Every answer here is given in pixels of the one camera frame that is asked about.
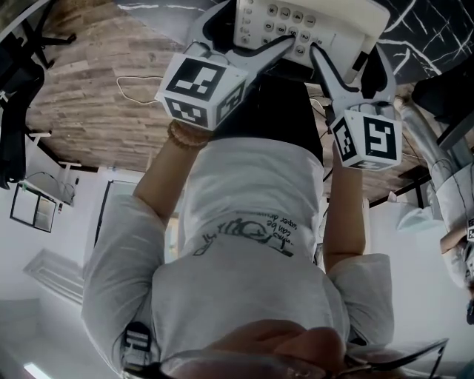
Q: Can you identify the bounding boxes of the white ceiling vent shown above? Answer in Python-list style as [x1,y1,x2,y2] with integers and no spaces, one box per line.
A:
[24,248,84,306]

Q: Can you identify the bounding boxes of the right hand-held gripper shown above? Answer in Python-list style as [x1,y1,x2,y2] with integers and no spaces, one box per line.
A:
[310,42,404,172]

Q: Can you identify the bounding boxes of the person's eyeglasses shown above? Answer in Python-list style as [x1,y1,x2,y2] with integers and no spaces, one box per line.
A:
[121,336,451,379]

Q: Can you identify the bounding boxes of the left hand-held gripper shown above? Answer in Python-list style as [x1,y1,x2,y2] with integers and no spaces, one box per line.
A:
[154,0,298,131]

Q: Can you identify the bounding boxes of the white power cable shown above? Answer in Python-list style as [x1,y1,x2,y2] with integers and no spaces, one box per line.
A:
[116,76,164,107]

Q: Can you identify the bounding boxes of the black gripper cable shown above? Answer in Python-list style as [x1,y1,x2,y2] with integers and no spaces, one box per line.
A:
[320,105,334,184]

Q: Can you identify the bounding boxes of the gray printed t-shirt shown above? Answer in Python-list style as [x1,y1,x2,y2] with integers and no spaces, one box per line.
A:
[81,136,395,371]

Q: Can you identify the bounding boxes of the black marble round table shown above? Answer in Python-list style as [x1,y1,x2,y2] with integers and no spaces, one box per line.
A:
[118,0,474,84]

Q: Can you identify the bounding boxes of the person's right forearm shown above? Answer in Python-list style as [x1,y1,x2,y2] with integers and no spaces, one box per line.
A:
[320,142,367,275]

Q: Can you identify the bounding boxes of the person's black trousers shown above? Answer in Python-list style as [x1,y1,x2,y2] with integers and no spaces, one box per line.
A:
[255,72,325,164]

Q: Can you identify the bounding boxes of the person's face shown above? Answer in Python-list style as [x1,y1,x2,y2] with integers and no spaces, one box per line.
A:
[173,320,371,379]

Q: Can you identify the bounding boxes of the beaded wooden bracelet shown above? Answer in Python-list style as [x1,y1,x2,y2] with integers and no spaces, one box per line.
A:
[167,120,214,149]

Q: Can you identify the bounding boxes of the black framed glass cabinet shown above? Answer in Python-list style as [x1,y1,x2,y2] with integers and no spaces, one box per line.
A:
[9,180,63,234]

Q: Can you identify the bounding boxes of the person's left forearm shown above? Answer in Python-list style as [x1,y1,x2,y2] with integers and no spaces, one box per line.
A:
[132,133,208,223]

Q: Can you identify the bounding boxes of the white telephone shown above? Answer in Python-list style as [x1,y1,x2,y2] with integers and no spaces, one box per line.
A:
[233,0,392,85]

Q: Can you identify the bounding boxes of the clear plastic bag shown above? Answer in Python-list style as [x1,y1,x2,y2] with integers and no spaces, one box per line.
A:
[395,206,445,233]

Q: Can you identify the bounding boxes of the gray shoulder strap buckle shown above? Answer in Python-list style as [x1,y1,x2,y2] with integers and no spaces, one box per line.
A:
[120,321,153,366]

